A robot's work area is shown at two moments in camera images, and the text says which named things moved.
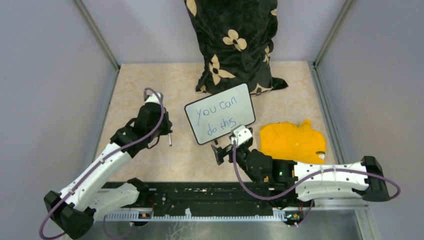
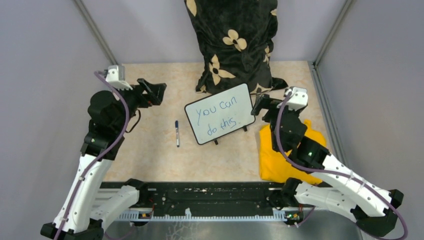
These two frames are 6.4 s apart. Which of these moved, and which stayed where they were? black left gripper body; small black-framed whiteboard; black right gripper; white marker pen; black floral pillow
Moved: white marker pen; black right gripper; black left gripper body
Stayed: black floral pillow; small black-framed whiteboard
